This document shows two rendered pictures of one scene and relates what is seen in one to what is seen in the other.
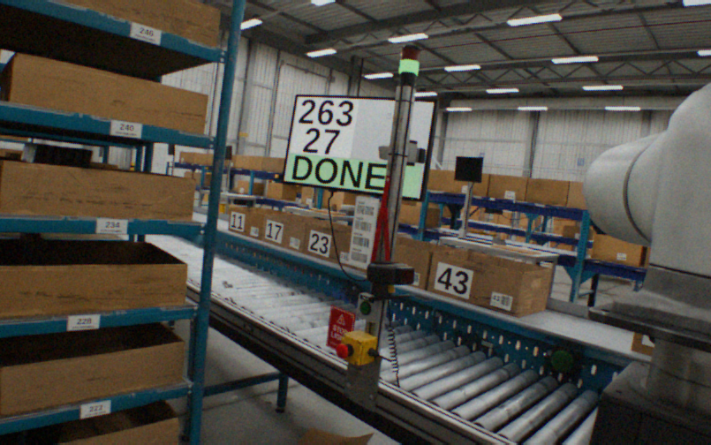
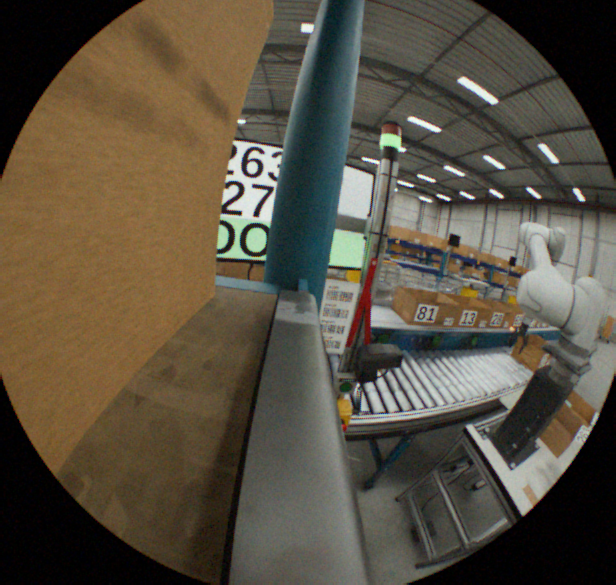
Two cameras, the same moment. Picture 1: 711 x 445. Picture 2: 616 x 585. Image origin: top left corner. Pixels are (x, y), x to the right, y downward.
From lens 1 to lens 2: 1.07 m
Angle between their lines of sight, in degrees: 49
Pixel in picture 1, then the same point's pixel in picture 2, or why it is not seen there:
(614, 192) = (564, 311)
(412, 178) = (356, 248)
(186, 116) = (118, 55)
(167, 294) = not seen: hidden behind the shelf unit
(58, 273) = not seen: outside the picture
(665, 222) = (587, 334)
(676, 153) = (595, 310)
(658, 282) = (580, 353)
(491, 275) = not seen: hidden behind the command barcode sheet
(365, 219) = (339, 306)
